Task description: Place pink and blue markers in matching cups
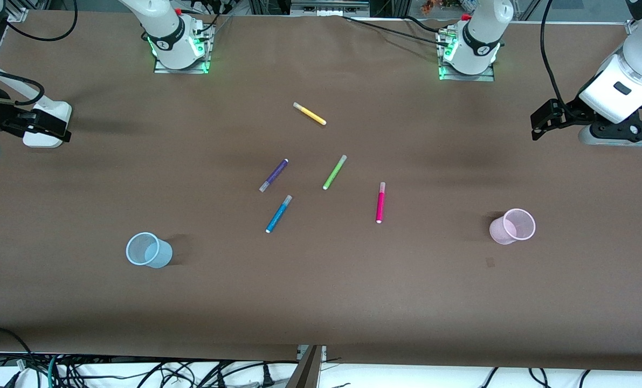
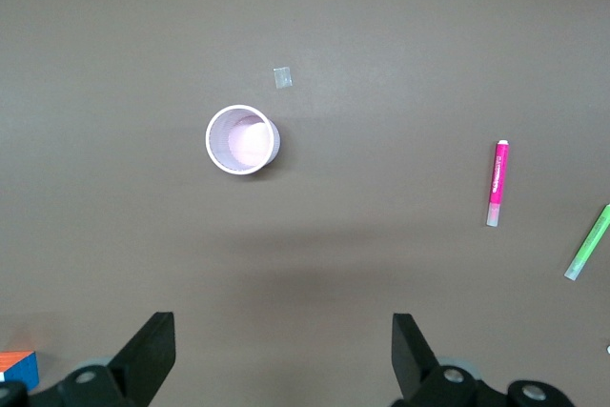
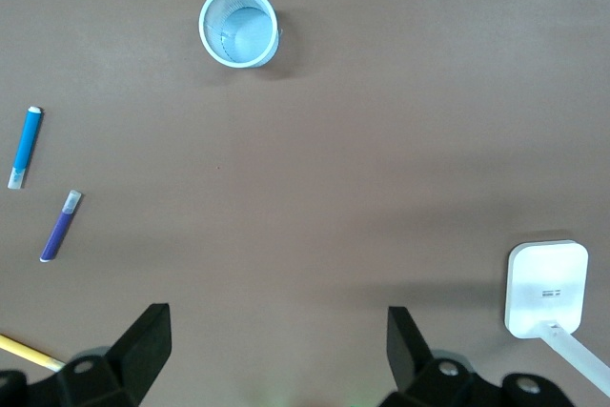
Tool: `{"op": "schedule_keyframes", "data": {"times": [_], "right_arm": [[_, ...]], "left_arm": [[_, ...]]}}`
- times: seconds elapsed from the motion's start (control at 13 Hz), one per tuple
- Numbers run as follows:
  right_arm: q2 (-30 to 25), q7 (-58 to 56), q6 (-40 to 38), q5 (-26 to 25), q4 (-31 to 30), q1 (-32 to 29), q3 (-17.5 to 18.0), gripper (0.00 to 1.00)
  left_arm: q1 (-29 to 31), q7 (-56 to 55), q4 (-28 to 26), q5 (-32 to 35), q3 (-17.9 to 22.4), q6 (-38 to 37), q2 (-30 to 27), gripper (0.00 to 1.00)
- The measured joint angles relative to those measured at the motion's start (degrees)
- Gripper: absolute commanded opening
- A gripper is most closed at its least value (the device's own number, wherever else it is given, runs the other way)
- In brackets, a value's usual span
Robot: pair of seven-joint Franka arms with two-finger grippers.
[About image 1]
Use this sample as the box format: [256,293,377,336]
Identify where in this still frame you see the green marker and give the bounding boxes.
[322,155,348,191]

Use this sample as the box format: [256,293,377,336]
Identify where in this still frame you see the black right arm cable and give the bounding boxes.
[0,0,79,107]

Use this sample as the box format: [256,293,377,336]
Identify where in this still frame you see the yellow marker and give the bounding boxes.
[293,102,327,126]

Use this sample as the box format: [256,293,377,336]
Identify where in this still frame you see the blue marker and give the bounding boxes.
[265,195,293,234]

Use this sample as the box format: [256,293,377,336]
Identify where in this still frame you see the purple marker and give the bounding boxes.
[259,158,289,193]

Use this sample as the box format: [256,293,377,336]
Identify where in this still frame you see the blue plastic cup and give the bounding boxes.
[126,232,174,269]

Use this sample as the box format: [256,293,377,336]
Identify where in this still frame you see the white desk lamp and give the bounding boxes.
[0,54,73,149]

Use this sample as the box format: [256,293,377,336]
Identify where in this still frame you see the long black table cable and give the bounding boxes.
[342,15,453,44]

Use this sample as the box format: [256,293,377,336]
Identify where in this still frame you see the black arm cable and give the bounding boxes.
[0,0,79,107]
[540,0,583,122]

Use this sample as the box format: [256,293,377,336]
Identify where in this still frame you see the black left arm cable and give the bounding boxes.
[540,0,583,122]

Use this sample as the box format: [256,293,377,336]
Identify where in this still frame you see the grey metal box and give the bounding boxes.
[291,0,370,17]

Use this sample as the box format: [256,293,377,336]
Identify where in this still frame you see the dark table leg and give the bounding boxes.
[285,345,324,388]

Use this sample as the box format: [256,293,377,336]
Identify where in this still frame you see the black looped floor cable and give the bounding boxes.
[0,326,34,372]

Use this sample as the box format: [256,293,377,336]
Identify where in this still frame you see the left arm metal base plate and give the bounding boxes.
[438,27,495,82]

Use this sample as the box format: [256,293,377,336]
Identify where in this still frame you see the pink plastic cup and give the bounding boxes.
[489,208,536,245]

